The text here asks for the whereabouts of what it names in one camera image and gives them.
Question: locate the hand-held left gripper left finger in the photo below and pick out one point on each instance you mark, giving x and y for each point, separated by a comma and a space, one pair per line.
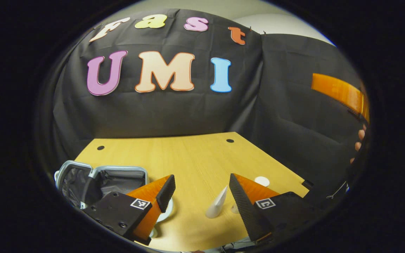
167, 191

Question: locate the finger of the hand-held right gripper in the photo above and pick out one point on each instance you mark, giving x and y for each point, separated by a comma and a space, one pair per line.
339, 91

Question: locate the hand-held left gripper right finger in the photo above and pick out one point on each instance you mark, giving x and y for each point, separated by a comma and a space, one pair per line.
244, 211

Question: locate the white round jar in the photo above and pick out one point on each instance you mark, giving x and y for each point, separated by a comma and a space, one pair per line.
165, 211

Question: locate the white squeeze tube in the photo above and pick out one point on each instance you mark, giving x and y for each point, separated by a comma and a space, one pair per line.
216, 207

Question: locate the white round container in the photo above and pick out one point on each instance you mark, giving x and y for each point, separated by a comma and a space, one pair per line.
262, 181

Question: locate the black backdrop cloth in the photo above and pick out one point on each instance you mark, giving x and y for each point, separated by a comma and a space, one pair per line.
174, 112

